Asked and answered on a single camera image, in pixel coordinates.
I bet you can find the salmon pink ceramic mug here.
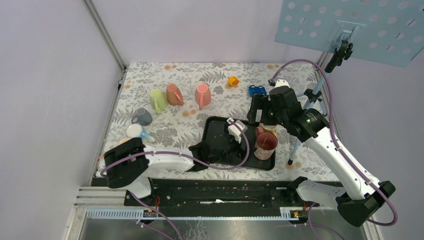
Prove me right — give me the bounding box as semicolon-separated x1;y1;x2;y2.
195;83;212;110

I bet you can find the yellow ceramic mug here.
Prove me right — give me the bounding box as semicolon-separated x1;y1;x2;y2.
259;123;278;138

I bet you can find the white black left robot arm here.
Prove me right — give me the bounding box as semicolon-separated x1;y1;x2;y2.
100;134;251;206

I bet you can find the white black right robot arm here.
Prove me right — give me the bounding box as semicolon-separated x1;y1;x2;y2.
247;86;396;227

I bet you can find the brown ceramic mug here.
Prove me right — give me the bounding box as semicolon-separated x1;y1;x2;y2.
166;83;184;106

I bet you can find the green ceramic mug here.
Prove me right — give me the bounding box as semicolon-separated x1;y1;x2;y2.
149;88;168;115

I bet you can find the grey ceramic mug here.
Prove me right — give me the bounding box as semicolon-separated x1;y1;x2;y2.
131;107;153;126

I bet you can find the blue white ceramic mug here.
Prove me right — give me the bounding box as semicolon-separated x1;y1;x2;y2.
125;123;156;143

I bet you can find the beige teal ceramic mug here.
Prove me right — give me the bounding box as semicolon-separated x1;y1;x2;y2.
117;137;131;145

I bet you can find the black plastic tray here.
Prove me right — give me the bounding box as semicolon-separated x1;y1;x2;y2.
201;116;276;171

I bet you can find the blue toy car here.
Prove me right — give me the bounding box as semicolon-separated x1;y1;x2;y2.
248;85;267;97

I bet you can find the small orange toy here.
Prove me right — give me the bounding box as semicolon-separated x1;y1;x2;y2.
228;76;240;87

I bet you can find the floral patterned tablecloth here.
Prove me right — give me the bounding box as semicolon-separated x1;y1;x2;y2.
103;63;337;181

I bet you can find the light blue tripod stand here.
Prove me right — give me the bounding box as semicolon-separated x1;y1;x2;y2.
287;39;354;166

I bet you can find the light blue perforated board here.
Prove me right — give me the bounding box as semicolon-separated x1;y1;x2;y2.
274;0;424;67

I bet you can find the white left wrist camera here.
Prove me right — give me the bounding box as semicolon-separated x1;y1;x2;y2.
226;117;248;144

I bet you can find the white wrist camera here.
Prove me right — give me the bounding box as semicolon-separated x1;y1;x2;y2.
268;79;290;89
226;117;248;144

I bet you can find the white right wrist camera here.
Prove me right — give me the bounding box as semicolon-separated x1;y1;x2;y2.
268;79;290;89

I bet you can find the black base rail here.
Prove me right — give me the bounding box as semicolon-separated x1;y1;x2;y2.
142;178;311;218

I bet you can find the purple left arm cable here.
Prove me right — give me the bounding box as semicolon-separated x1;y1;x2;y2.
99;121;251;240

